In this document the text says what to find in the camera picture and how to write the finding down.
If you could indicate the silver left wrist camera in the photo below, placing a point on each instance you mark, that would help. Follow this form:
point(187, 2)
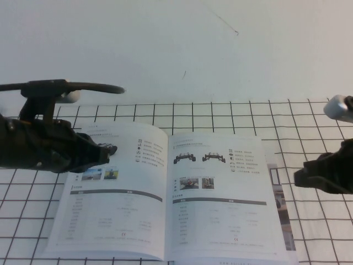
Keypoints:
point(41, 88)

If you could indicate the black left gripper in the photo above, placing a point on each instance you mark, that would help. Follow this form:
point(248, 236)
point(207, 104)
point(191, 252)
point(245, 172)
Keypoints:
point(41, 146)

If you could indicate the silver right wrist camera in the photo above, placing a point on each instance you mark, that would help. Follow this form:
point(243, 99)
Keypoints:
point(335, 107)

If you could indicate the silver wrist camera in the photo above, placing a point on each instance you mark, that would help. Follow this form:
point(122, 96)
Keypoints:
point(41, 88)
point(335, 107)

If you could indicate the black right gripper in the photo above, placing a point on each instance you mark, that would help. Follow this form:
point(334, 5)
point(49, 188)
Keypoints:
point(339, 168)

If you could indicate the white product catalogue book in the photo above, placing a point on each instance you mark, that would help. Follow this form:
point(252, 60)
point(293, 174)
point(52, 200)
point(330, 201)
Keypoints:
point(138, 193)

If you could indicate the white black-grid checkered cloth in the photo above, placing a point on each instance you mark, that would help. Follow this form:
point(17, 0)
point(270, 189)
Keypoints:
point(289, 124)

